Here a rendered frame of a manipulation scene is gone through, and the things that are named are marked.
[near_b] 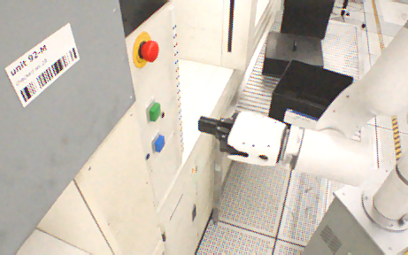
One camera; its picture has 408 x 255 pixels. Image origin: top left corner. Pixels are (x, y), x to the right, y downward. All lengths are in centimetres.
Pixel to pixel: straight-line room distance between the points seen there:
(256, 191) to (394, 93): 155
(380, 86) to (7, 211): 54
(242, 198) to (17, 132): 169
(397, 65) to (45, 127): 50
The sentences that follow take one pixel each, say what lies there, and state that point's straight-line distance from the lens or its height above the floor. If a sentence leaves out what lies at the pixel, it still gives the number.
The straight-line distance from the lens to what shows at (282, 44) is 164.
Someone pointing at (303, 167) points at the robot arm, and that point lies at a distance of 59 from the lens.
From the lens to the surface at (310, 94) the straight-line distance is 145.
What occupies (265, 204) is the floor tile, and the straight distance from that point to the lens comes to 195.
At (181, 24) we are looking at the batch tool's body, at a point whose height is 104.
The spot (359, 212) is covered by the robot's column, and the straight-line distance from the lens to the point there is 113.
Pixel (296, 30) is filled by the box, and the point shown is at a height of 79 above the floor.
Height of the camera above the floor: 164
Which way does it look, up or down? 44 degrees down
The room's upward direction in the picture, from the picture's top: straight up
